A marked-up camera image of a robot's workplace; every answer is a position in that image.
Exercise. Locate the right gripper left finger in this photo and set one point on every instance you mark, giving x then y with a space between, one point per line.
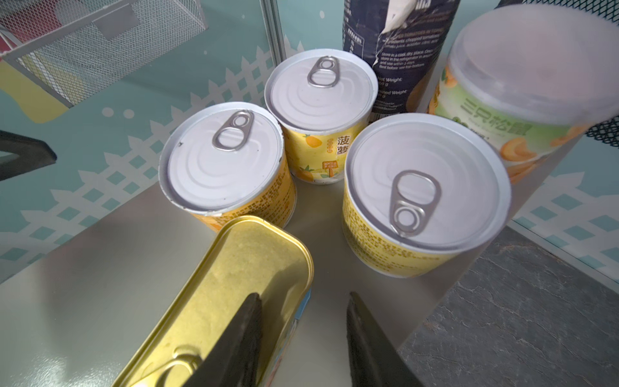
234 359

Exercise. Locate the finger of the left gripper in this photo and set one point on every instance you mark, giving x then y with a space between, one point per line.
23 155

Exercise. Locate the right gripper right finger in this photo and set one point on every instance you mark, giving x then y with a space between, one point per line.
373 360

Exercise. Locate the gold sardine tin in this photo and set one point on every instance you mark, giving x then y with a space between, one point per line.
249 255

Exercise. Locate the yellow can pull-tab lid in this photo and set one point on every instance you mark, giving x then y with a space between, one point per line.
226 161
420 190
322 99

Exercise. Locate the dark blue tall can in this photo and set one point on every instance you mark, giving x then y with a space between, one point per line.
401 41

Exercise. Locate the yellow can white lid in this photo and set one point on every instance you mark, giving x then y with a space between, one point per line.
529 78

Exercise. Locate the grey metal cabinet counter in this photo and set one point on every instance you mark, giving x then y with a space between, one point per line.
77 316

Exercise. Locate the white wire mesh basket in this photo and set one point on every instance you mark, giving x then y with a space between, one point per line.
75 49

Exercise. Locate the black wire mesh basket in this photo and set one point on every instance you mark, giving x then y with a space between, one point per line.
607 131

